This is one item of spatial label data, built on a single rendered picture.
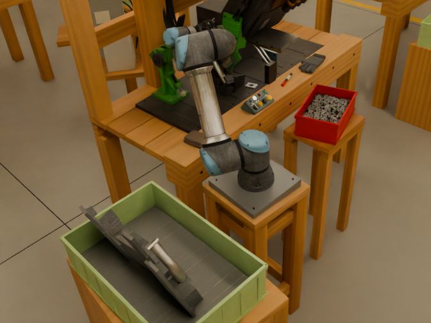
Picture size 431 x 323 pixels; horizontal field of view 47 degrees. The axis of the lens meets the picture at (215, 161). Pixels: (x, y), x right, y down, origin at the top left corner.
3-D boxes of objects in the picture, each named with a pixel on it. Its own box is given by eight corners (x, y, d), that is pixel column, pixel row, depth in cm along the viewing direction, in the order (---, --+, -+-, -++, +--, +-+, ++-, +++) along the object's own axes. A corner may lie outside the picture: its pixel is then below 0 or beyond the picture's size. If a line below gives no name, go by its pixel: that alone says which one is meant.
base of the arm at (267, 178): (281, 177, 204) (281, 159, 198) (257, 198, 197) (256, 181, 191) (254, 161, 213) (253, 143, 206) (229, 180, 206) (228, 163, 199)
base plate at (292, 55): (324, 48, 292) (324, 45, 291) (194, 136, 232) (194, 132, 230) (267, 31, 315) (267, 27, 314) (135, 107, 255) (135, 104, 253)
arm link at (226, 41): (241, 20, 183) (216, 37, 230) (212, 27, 181) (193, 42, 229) (248, 52, 184) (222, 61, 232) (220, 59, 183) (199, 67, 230)
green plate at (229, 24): (245, 57, 253) (251, 16, 244) (235, 60, 247) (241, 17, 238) (228, 52, 259) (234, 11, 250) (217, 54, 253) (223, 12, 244)
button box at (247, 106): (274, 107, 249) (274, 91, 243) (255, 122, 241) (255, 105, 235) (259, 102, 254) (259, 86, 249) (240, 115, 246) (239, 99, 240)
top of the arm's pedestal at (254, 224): (310, 193, 208) (310, 186, 205) (254, 232, 192) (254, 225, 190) (256, 159, 227) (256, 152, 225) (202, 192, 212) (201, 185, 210)
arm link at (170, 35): (164, 49, 223) (159, 30, 222) (181, 47, 230) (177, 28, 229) (175, 45, 217) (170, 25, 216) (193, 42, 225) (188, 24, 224)
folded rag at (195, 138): (211, 140, 225) (210, 135, 223) (200, 149, 220) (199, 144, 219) (194, 133, 230) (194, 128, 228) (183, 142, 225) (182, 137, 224)
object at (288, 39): (299, 41, 252) (299, 36, 250) (280, 54, 243) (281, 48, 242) (240, 24, 274) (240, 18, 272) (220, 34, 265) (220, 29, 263)
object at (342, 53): (360, 61, 304) (363, 38, 294) (188, 193, 221) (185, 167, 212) (340, 55, 311) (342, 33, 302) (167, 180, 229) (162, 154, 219)
